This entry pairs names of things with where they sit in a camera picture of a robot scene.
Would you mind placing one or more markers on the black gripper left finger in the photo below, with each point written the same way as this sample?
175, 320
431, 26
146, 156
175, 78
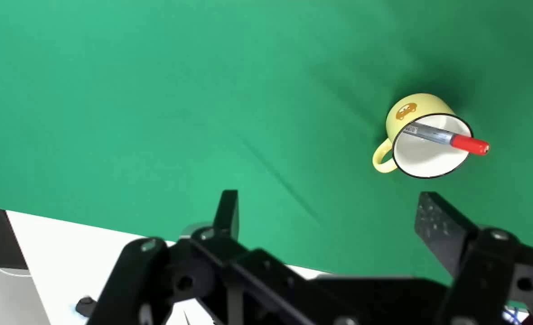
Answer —
227, 214

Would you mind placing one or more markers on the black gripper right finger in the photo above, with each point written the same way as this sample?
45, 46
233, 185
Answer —
444, 232

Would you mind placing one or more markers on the silver marker pen red cap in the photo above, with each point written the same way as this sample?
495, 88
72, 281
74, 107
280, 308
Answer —
467, 145

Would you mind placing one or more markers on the yellow enamel mug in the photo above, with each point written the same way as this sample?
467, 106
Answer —
404, 115

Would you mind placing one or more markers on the green table cloth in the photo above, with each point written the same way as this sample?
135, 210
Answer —
158, 109

